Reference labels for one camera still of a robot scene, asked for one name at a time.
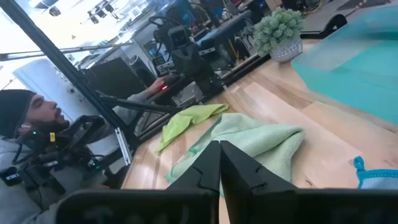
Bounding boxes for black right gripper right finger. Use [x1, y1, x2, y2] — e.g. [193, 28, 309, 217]
[220, 140, 300, 224]

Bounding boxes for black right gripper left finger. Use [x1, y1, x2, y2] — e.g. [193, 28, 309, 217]
[167, 140, 222, 192]

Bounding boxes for mint green microfiber towel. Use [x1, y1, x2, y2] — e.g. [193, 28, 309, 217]
[164, 112, 306, 197]

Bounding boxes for light blue microfiber towel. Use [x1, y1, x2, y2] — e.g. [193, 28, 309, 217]
[353, 156, 398, 190]

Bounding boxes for lime green microfiber towel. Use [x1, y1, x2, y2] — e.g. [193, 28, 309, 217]
[155, 103, 230, 153]

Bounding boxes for dark grey laptop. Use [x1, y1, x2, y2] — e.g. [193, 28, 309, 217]
[82, 57, 147, 100]

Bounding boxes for artificial plant in white pot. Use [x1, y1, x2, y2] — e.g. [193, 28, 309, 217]
[253, 7, 305, 63]

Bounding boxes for person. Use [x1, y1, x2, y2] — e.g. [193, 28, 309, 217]
[0, 76, 175, 224]

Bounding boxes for teal translucent plastic bin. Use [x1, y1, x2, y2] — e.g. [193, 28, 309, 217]
[291, 2, 398, 126]

